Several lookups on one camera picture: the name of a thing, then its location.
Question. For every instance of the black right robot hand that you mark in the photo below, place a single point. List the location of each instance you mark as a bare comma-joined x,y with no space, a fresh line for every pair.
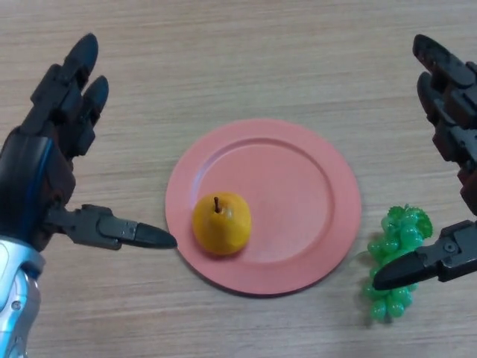
454,112

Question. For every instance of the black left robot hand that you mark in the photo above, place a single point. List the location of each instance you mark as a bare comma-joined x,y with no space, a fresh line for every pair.
37,175

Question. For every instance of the yellow pear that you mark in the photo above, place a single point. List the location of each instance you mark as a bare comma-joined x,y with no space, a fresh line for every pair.
223,227

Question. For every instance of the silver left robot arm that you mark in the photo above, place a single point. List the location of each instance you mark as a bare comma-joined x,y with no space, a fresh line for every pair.
15,291

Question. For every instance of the pink round plate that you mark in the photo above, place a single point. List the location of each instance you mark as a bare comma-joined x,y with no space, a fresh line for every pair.
294,194

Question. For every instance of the green grape bunch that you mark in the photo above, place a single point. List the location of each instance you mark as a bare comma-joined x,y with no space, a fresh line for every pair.
391,246

